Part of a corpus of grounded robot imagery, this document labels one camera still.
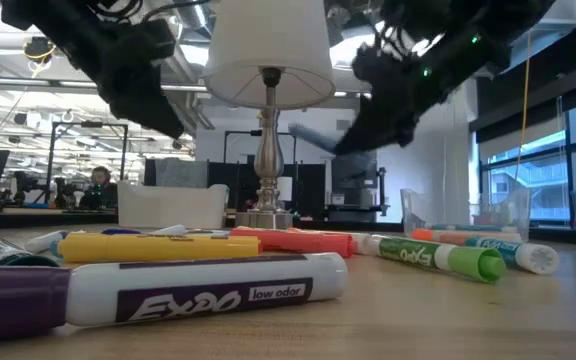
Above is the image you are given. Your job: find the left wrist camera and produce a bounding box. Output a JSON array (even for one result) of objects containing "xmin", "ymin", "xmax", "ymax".
[{"xmin": 132, "ymin": 19, "xmax": 177, "ymax": 61}]

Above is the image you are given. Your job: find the white shade table lamp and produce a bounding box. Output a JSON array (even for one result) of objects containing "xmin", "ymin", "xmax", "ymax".
[{"xmin": 201, "ymin": 0, "xmax": 338, "ymax": 231}]

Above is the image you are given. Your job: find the dark background workbench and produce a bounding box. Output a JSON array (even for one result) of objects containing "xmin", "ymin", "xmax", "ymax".
[{"xmin": 0, "ymin": 199, "xmax": 119, "ymax": 231}]

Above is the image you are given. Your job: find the person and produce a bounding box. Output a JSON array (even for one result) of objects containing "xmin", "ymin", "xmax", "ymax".
[{"xmin": 78, "ymin": 165, "xmax": 119, "ymax": 210}]

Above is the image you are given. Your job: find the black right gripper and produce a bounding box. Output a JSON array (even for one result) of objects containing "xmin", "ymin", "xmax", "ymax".
[{"xmin": 335, "ymin": 44, "xmax": 449, "ymax": 156}]

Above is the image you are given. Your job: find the yellow hanging cable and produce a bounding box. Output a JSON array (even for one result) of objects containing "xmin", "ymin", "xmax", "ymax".
[{"xmin": 516, "ymin": 29, "xmax": 533, "ymax": 181}]

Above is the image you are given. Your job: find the orange cap Expo marker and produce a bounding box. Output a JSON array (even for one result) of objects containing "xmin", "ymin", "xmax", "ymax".
[{"xmin": 411, "ymin": 228, "xmax": 523, "ymax": 245}]

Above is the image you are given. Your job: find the thin purple cap marker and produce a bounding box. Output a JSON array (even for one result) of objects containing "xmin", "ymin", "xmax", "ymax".
[{"xmin": 100, "ymin": 224, "xmax": 188, "ymax": 237}]

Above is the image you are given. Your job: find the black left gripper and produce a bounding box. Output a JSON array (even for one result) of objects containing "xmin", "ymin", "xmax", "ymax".
[{"xmin": 95, "ymin": 27, "xmax": 187, "ymax": 141}]

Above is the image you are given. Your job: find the red highlighter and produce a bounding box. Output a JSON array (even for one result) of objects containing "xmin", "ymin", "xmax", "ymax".
[{"xmin": 228, "ymin": 227, "xmax": 358, "ymax": 260}]

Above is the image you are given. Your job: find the black gantry frame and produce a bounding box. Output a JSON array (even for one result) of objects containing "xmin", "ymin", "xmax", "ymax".
[{"xmin": 223, "ymin": 129, "xmax": 299, "ymax": 201}]

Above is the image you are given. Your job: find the black ceiling device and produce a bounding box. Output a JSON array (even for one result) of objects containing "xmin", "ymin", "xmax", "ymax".
[{"xmin": 22, "ymin": 35, "xmax": 59, "ymax": 65}]

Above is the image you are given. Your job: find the yellow highlighter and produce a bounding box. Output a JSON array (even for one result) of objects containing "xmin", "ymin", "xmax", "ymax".
[{"xmin": 56, "ymin": 232, "xmax": 262, "ymax": 265}]

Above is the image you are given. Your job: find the purple cap Expo marker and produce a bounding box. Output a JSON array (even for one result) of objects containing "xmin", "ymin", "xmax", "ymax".
[{"xmin": 0, "ymin": 251, "xmax": 350, "ymax": 345}]

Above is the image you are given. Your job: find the small white cylinder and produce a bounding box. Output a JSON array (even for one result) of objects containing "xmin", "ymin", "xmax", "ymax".
[{"xmin": 277, "ymin": 175, "xmax": 294, "ymax": 203}]

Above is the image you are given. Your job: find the navy cap Expo marker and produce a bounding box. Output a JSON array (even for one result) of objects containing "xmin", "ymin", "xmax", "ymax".
[{"xmin": 287, "ymin": 123, "xmax": 342, "ymax": 154}]

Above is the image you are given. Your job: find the black rack frame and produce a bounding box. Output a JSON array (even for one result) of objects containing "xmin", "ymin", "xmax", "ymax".
[{"xmin": 46, "ymin": 121, "xmax": 130, "ymax": 201}]

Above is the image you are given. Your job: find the clear plastic bin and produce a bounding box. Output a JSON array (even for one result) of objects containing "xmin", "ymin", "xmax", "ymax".
[{"xmin": 400, "ymin": 187, "xmax": 533, "ymax": 242}]

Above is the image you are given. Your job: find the grey partition panel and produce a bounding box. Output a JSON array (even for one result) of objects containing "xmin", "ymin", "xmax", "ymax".
[{"xmin": 142, "ymin": 157, "xmax": 210, "ymax": 189}]

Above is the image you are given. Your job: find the dark equipment rack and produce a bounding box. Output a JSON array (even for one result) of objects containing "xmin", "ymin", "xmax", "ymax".
[{"xmin": 328, "ymin": 149, "xmax": 390, "ymax": 224}]

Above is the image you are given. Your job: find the white plastic bin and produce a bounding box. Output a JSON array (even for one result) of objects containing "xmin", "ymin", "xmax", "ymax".
[{"xmin": 116, "ymin": 180, "xmax": 230, "ymax": 230}]

